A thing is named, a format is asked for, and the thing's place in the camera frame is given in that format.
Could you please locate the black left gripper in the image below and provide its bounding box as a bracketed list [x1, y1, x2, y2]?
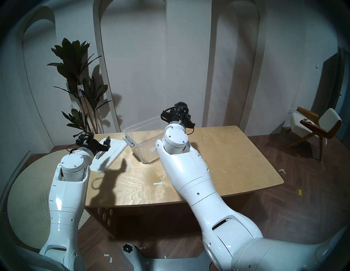
[75, 132, 111, 154]

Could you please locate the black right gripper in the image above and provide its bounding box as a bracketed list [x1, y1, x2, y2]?
[161, 105, 196, 129]

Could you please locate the white lid with grey handle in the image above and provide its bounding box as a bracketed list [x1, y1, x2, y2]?
[90, 138, 128, 174]

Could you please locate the clear plastic storage container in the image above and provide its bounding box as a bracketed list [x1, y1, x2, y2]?
[122, 116, 168, 164]

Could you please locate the tall dark green plant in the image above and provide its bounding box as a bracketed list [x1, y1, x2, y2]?
[46, 38, 112, 135]

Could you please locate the round beige rug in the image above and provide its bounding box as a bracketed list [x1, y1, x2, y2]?
[7, 150, 91, 249]

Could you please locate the white wooden armchair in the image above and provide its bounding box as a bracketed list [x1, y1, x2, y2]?
[286, 107, 342, 160]

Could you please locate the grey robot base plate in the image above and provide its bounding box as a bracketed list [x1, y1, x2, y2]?
[122, 243, 212, 271]

